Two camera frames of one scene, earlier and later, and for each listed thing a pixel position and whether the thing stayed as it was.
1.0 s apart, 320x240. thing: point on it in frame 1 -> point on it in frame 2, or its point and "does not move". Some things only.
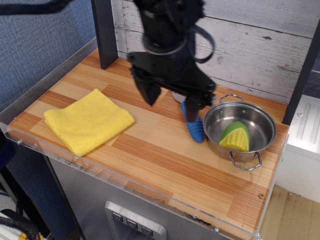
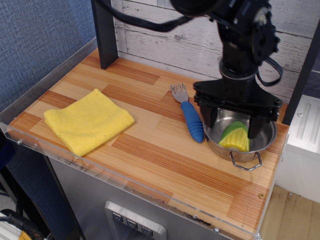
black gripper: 179,72 -> 244,96
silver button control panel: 125,224 does not move
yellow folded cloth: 86,125 does not move
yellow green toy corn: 236,135 does not move
